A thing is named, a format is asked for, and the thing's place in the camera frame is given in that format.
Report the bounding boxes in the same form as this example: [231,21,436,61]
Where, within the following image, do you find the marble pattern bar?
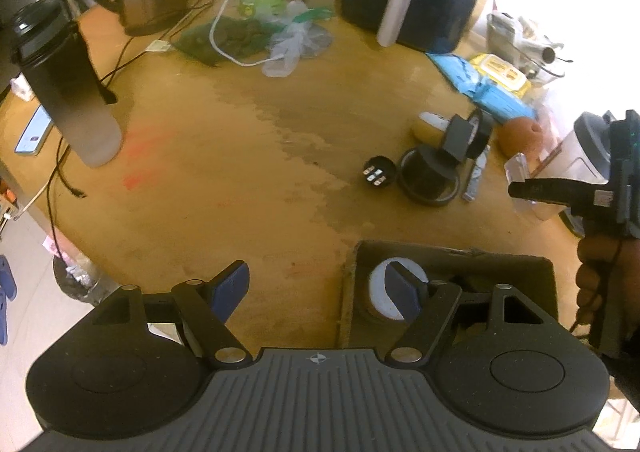
[462,146,490,202]

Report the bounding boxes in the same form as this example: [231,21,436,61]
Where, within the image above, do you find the black gradient tumbler bottle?
[10,0,122,168]

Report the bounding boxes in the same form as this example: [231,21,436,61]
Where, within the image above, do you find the white charging cable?
[208,0,289,68]

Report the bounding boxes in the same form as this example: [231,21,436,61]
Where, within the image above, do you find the smartphone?
[14,105,52,155]

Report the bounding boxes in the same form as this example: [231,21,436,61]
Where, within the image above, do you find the bag of green discs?
[170,17,281,67]

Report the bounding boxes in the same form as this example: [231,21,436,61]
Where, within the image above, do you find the black rectangular box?
[439,114,473,165]

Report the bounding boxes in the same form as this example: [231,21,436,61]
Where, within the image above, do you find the black round plug adapter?
[362,155,397,189]

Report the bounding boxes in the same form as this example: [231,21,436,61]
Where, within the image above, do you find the glass bowl with clutter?
[486,10,573,83]

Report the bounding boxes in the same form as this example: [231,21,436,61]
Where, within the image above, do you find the black tape roll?
[466,109,495,160]

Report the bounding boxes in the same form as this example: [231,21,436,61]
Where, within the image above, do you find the clear plastic bag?
[262,0,334,78]

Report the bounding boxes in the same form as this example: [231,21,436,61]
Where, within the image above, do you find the brown round fruit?
[497,116,544,161]

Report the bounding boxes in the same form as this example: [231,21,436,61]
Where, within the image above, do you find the grey lid shaker bottle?
[504,111,615,238]

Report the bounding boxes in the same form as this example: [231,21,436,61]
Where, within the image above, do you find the yellow wipes pack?
[470,54,532,98]

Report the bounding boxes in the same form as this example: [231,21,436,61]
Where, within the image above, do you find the light blue wipes pack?
[426,53,483,98]

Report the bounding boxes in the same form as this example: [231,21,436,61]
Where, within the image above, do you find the black cylinder cup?
[398,145,460,206]

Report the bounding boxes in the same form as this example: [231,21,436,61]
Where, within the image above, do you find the person right hand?
[570,235,639,361]

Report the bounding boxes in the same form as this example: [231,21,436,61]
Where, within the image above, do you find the black cable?
[44,0,222,259]

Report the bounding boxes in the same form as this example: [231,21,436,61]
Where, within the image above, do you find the black ring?
[397,147,461,207]

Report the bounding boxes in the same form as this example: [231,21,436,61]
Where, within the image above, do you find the open cardboard box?
[336,240,559,354]

